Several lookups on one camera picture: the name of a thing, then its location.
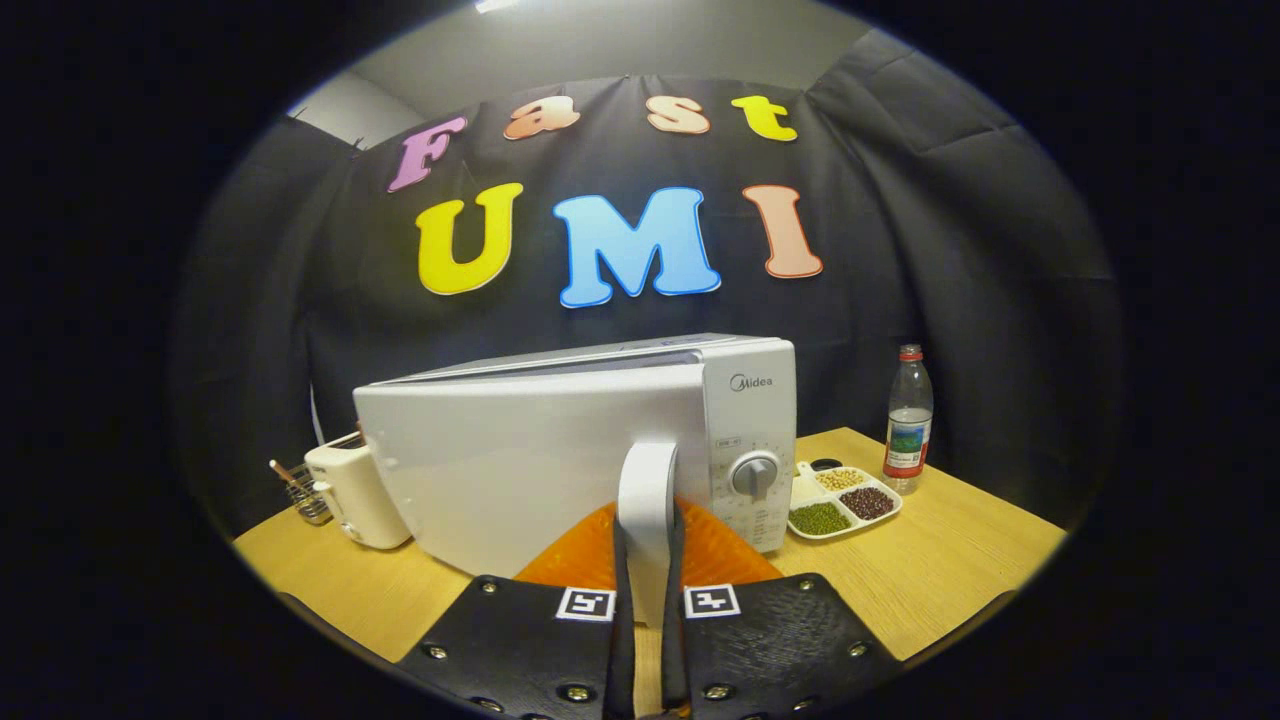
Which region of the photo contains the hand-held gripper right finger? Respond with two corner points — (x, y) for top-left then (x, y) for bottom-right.
(660, 497), (901, 720)

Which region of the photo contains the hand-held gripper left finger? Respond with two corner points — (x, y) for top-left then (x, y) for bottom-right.
(395, 500), (638, 720)

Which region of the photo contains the white toaster oven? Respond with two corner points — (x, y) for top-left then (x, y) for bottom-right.
(353, 333), (798, 626)

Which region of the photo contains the cream pop-up toaster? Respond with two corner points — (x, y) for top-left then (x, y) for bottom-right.
(304, 432), (413, 550)

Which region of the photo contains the white divided dish of beans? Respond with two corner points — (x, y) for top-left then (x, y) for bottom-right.
(787, 459), (904, 542)

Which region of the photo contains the clear plastic water bottle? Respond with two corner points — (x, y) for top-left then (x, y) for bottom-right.
(882, 344), (935, 495)

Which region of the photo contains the black backdrop cloth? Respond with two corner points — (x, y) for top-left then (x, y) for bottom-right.
(170, 30), (1121, 531)

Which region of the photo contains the wire mesh utensil basket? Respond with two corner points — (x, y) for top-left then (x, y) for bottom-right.
(283, 462), (333, 526)

